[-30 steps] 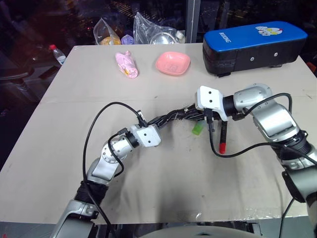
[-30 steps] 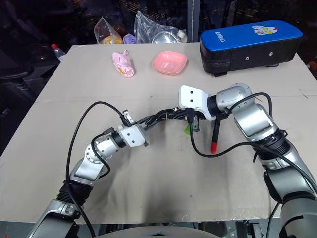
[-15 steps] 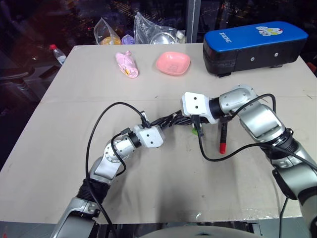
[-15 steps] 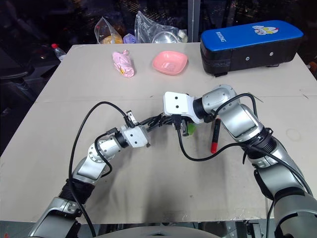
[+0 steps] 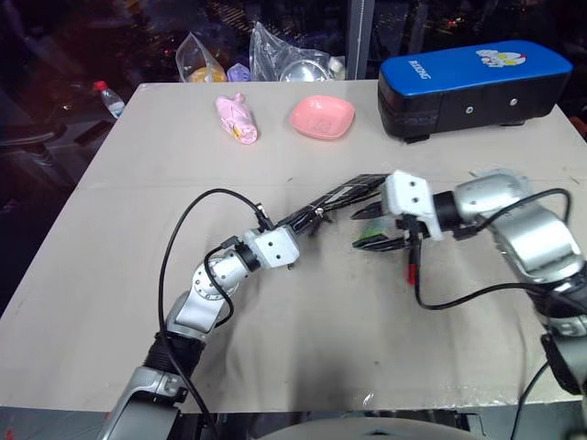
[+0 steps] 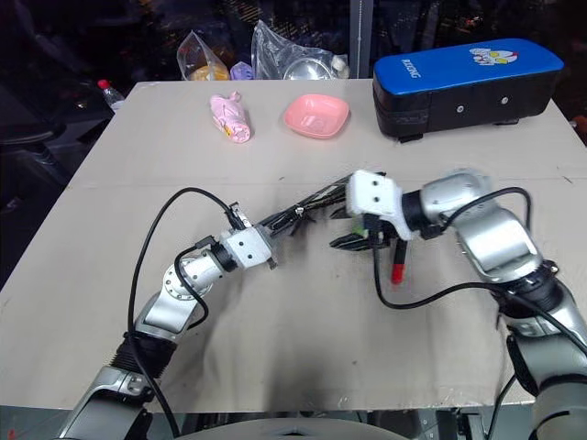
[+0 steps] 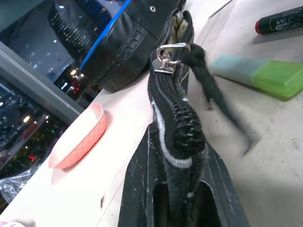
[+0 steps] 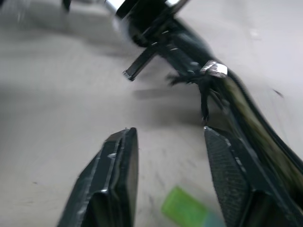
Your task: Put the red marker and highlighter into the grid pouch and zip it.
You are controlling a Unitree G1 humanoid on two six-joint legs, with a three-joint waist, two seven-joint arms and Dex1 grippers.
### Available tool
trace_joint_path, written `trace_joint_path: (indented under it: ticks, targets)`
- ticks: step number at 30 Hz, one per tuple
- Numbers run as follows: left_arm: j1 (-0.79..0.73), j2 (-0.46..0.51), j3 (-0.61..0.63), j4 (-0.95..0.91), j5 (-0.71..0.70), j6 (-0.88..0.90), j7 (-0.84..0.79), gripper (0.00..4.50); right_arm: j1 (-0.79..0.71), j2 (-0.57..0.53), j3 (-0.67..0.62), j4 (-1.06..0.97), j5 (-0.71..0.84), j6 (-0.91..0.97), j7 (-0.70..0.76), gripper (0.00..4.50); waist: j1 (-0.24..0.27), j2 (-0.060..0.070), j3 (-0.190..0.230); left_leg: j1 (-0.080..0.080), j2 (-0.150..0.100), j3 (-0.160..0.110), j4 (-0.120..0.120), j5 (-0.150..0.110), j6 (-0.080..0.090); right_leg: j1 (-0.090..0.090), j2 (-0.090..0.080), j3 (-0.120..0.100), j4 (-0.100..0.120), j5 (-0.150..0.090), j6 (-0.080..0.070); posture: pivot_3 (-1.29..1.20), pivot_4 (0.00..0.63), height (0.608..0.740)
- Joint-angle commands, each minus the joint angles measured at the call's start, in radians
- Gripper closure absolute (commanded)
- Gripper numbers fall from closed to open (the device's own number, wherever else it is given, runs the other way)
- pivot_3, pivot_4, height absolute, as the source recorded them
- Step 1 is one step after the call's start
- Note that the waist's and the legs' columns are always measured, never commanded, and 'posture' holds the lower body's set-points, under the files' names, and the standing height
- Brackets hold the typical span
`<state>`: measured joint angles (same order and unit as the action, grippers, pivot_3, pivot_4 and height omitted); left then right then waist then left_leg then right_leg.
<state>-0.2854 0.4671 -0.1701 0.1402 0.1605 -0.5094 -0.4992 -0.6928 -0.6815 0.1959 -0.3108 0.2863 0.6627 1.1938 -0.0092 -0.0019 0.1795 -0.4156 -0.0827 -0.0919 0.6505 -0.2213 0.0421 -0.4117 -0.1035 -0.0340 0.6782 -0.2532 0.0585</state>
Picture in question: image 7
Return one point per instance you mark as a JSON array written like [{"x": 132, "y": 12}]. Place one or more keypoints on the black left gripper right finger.
[{"x": 222, "y": 189}]

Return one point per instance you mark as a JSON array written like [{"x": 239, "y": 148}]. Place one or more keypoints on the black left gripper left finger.
[{"x": 139, "y": 179}]

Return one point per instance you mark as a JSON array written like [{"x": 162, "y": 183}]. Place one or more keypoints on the black grid zipper pouch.
[{"x": 176, "y": 113}]

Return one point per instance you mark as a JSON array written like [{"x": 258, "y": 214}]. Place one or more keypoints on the green highlighter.
[{"x": 258, "y": 73}]

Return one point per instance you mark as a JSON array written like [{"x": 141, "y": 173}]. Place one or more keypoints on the black red-capped marker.
[{"x": 280, "y": 21}]

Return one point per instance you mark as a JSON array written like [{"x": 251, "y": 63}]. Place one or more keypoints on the pink oval dish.
[{"x": 79, "y": 139}]

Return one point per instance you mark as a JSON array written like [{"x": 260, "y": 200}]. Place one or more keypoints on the clear plastic bag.
[{"x": 14, "y": 185}]

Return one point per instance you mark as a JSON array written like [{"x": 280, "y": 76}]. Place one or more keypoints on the black bag with blue trim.
[{"x": 123, "y": 45}]

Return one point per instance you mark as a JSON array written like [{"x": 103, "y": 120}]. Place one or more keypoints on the grey metal window frame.
[{"x": 35, "y": 82}]

